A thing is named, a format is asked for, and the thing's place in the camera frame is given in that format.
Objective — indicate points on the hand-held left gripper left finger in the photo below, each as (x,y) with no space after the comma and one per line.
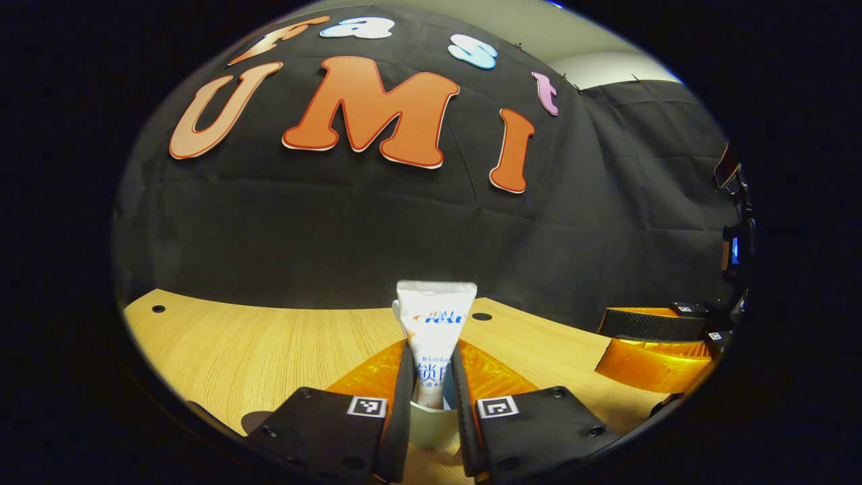
(397,417)

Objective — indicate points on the black backdrop cloth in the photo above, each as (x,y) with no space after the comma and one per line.
(337,222)

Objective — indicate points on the white toothpaste tube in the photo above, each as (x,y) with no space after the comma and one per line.
(434,303)

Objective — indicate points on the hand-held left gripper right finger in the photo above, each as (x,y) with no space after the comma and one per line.
(468,424)

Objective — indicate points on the dark round coaster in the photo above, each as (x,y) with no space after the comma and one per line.
(254,423)

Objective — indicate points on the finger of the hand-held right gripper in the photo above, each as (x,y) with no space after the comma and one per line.
(653,367)
(650,327)

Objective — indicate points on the wooden desktop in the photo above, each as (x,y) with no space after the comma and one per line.
(269,343)

